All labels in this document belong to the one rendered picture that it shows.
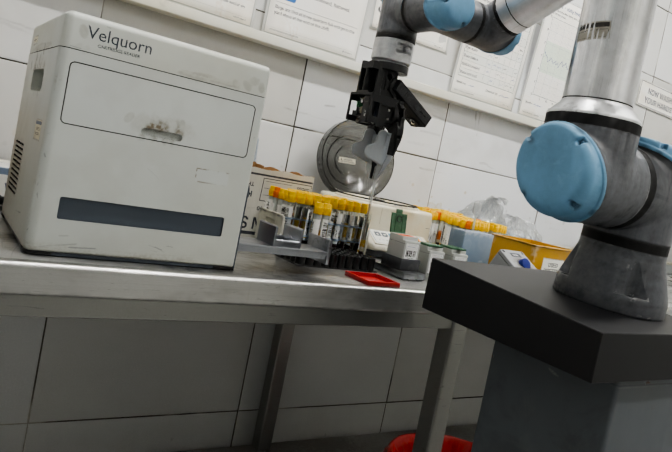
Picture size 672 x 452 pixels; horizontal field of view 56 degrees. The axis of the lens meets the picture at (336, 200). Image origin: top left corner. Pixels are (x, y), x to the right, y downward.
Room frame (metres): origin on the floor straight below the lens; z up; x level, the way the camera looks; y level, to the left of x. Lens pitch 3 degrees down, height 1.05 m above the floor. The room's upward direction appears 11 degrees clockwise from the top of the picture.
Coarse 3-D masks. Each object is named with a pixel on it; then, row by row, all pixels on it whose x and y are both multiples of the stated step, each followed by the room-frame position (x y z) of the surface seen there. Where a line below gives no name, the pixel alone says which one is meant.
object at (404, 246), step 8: (392, 232) 1.20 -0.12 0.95; (392, 240) 1.19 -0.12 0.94; (400, 240) 1.17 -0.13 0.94; (408, 240) 1.18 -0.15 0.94; (416, 240) 1.19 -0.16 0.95; (392, 248) 1.19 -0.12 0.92; (400, 248) 1.17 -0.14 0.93; (408, 248) 1.17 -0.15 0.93; (416, 248) 1.18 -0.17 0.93; (400, 256) 1.17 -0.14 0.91; (408, 256) 1.17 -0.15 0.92; (416, 256) 1.18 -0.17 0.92
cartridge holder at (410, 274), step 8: (384, 256) 1.20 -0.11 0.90; (392, 256) 1.18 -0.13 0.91; (376, 264) 1.21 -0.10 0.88; (384, 264) 1.19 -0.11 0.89; (392, 264) 1.17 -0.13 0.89; (400, 264) 1.16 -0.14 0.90; (408, 264) 1.17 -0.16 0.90; (416, 264) 1.18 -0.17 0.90; (392, 272) 1.17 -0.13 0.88; (400, 272) 1.15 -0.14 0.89; (408, 272) 1.15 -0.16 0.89; (416, 272) 1.17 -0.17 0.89; (416, 280) 1.17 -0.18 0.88
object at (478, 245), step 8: (456, 232) 1.33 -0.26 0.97; (464, 232) 1.31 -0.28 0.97; (472, 232) 1.32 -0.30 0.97; (480, 232) 1.38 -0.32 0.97; (448, 240) 1.34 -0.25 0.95; (456, 240) 1.32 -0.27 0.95; (464, 240) 1.31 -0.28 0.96; (472, 240) 1.33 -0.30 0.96; (480, 240) 1.34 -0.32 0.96; (488, 240) 1.36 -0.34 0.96; (464, 248) 1.31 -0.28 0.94; (472, 248) 1.33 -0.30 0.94; (480, 248) 1.35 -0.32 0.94; (488, 248) 1.37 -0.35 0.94; (472, 256) 1.33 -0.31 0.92; (480, 256) 1.35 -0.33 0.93; (488, 256) 1.37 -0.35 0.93
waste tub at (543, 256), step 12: (504, 240) 1.41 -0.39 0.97; (516, 240) 1.38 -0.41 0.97; (528, 240) 1.51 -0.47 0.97; (492, 252) 1.44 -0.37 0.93; (528, 252) 1.35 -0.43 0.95; (540, 252) 1.35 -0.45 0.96; (552, 252) 1.37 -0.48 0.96; (564, 252) 1.39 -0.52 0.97; (540, 264) 1.35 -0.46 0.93; (552, 264) 1.37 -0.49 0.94
